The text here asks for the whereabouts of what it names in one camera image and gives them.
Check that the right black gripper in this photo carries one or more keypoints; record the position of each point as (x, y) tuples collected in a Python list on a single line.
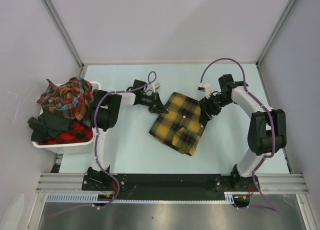
[(204, 114)]

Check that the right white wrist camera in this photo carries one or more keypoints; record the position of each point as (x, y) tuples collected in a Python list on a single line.
[(206, 89)]

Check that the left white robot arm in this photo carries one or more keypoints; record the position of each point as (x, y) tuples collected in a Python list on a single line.
[(104, 113)]

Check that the white laundry basket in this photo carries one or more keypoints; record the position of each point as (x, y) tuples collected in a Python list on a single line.
[(68, 148)]

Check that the dark striped shirt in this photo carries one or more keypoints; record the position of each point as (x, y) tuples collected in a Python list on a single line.
[(48, 126)]

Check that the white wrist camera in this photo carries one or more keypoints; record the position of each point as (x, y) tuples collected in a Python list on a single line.
[(206, 89), (155, 86)]

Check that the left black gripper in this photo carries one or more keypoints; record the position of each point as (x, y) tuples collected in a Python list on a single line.
[(156, 105)]

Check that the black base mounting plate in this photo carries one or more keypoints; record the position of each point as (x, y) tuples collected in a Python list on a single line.
[(181, 187)]

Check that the right aluminium frame post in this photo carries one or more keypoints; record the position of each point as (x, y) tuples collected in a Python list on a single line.
[(276, 31)]

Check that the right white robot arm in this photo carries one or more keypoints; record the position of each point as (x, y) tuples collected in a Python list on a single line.
[(267, 131)]

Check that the yellow plaid shirt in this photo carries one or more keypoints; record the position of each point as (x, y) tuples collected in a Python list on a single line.
[(180, 128)]

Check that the red black plaid shirt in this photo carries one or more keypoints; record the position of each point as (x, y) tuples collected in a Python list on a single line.
[(78, 133)]

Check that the aluminium front rail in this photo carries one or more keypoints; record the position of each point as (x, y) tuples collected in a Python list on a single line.
[(269, 183)]

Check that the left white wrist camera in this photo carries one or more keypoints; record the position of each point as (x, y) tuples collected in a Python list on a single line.
[(155, 86)]

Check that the red blue plaid shirt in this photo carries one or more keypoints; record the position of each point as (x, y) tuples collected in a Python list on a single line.
[(70, 100)]

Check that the aluminium frame post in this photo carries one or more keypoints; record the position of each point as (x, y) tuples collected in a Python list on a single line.
[(276, 31), (49, 5)]

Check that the left aluminium frame post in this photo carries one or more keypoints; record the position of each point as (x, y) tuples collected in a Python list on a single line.
[(49, 5)]

